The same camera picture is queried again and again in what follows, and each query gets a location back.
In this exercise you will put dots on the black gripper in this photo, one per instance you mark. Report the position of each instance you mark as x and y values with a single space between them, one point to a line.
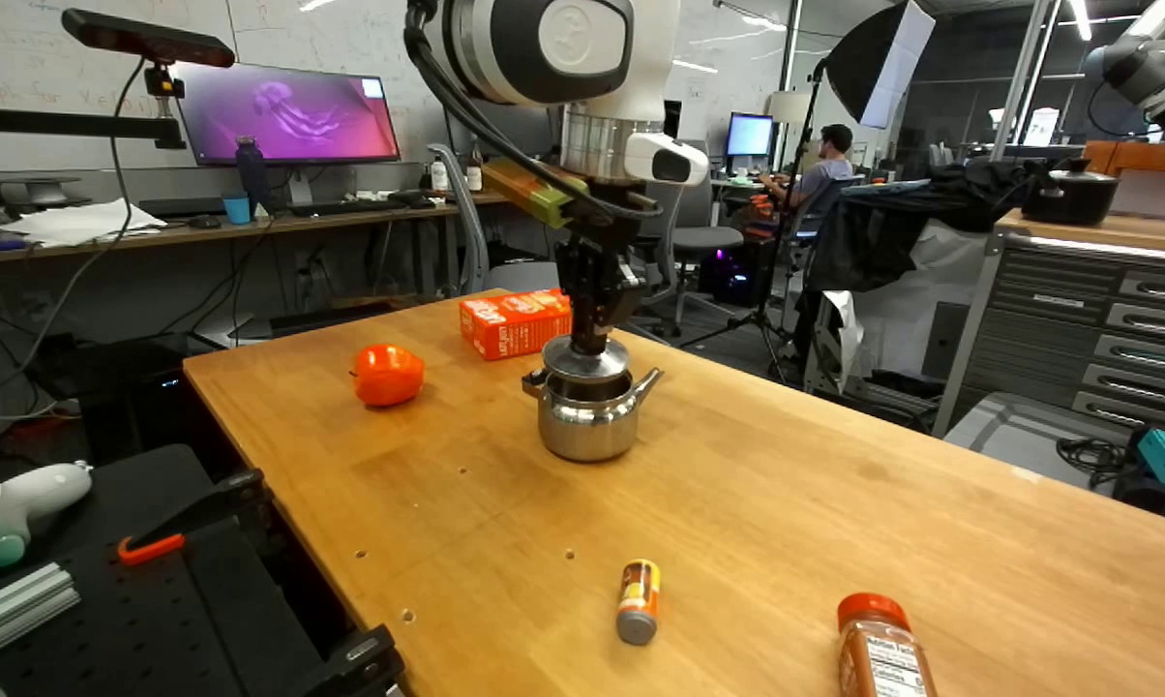
600 218

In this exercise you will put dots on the silver kettle lid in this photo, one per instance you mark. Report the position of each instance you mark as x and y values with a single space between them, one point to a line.
585 367

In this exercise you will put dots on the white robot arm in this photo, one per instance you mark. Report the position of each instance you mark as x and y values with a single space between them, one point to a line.
607 66

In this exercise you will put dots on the silver metal kettle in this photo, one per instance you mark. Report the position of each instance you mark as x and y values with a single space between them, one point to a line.
591 420

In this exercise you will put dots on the orange cracker box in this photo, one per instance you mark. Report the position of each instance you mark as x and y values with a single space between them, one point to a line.
513 324

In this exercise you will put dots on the orange tomato toy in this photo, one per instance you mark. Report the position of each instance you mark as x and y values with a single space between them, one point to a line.
389 377

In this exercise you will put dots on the seated person background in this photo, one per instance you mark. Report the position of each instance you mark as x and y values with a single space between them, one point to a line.
834 163

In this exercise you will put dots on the small yellow grey tube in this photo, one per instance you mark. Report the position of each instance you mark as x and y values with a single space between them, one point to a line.
635 609

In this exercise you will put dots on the purple screen monitor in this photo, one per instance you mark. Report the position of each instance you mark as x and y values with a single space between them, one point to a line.
289 114

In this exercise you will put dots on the spice bottle orange cap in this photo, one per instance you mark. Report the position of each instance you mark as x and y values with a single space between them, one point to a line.
882 653

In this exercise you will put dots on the black pot on cabinet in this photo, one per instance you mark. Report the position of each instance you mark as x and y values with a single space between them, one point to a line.
1071 199

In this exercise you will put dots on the grey drawer cabinet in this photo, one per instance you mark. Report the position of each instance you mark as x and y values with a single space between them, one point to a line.
1067 315

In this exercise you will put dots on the orange handled clamp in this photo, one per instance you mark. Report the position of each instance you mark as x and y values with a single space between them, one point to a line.
168 535

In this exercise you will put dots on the black camera on boom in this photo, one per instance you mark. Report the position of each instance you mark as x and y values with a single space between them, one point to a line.
148 39

